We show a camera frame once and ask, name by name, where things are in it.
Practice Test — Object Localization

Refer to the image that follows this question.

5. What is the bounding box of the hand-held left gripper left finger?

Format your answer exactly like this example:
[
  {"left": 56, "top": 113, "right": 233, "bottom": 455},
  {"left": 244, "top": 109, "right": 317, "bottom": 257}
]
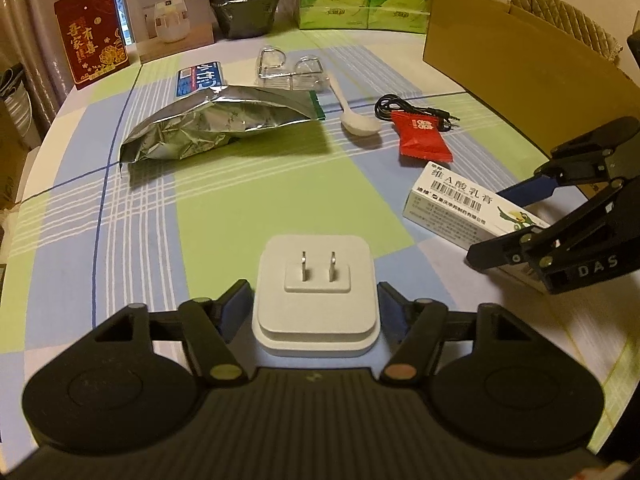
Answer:
[{"left": 92, "top": 280, "right": 253, "bottom": 386}]

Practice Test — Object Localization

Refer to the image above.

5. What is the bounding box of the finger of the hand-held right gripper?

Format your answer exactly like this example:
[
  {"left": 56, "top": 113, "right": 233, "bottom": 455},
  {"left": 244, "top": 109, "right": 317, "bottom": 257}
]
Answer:
[
  {"left": 466, "top": 184, "right": 640, "bottom": 295},
  {"left": 497, "top": 116, "right": 640, "bottom": 207}
]

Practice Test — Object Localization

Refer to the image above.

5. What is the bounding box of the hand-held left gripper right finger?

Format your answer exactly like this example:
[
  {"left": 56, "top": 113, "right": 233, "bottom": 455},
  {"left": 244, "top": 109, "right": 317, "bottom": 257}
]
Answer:
[{"left": 377, "top": 281, "right": 538, "bottom": 383}]

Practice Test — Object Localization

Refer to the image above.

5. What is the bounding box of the white ointment box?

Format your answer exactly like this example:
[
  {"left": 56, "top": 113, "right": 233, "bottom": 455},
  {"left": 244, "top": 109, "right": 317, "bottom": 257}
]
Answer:
[{"left": 402, "top": 162, "right": 551, "bottom": 292}]

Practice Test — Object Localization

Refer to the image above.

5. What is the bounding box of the white power adapter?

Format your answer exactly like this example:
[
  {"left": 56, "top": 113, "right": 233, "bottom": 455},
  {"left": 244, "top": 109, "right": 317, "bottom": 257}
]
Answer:
[{"left": 251, "top": 234, "right": 379, "bottom": 358}]

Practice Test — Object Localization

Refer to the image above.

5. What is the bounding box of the red candy packet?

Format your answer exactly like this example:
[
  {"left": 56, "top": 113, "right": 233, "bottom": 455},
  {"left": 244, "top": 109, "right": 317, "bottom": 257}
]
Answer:
[{"left": 389, "top": 111, "right": 453, "bottom": 163}]

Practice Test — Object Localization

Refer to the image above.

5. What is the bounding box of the long cardboard box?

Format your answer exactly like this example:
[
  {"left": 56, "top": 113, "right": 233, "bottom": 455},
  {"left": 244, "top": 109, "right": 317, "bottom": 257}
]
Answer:
[{"left": 422, "top": 0, "right": 640, "bottom": 201}]

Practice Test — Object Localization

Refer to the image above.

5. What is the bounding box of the black audio cable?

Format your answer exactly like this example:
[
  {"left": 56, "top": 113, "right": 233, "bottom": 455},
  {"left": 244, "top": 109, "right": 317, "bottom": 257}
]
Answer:
[{"left": 375, "top": 94, "right": 463, "bottom": 133}]

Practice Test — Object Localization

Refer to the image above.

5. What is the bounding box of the white plastic spoon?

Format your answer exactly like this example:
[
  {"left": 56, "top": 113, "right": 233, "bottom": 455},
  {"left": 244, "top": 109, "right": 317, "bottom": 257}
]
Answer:
[{"left": 326, "top": 72, "right": 382, "bottom": 137}]

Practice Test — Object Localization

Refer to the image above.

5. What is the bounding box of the silver foil bag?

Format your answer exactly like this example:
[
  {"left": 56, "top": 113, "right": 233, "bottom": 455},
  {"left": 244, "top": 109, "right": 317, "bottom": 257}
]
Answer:
[{"left": 120, "top": 85, "right": 326, "bottom": 178}]

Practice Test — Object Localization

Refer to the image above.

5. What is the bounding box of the checked cloth desktop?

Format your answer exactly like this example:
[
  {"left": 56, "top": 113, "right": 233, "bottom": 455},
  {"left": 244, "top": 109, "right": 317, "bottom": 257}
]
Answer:
[{"left": 0, "top": 27, "right": 640, "bottom": 461}]

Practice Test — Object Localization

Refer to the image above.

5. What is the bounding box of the quilted chair cushion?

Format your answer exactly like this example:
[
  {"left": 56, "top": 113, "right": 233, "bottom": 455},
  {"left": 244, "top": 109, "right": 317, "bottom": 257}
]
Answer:
[{"left": 507, "top": 0, "right": 623, "bottom": 66}]

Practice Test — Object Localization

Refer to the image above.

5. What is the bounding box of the green tissue pack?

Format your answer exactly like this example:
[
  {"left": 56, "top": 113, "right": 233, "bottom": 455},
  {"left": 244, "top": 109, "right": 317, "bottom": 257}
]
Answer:
[
  {"left": 299, "top": 0, "right": 371, "bottom": 30},
  {"left": 367, "top": 0, "right": 432, "bottom": 36}
]

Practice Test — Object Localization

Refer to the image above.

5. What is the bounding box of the blue label plastic box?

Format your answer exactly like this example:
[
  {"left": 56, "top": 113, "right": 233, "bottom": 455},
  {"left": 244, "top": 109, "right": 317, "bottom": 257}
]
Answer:
[{"left": 175, "top": 60, "right": 226, "bottom": 100}]

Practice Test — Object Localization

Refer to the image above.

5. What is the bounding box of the clear plastic holder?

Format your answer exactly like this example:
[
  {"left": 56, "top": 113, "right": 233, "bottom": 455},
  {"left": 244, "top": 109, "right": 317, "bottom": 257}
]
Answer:
[{"left": 257, "top": 47, "right": 328, "bottom": 93}]

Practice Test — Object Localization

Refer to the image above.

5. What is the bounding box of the red greeting box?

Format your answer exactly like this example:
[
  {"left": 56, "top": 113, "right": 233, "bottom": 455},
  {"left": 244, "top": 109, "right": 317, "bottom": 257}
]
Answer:
[{"left": 53, "top": 0, "right": 131, "bottom": 91}]

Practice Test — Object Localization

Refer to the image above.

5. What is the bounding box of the white humidifier box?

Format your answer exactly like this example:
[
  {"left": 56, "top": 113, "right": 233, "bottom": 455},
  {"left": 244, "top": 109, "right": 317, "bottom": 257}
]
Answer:
[{"left": 120, "top": 0, "right": 217, "bottom": 65}]

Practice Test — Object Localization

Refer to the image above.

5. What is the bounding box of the grey shiny curtain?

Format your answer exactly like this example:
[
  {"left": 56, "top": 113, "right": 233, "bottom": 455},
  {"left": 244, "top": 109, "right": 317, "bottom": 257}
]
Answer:
[{"left": 0, "top": 0, "right": 126, "bottom": 146}]

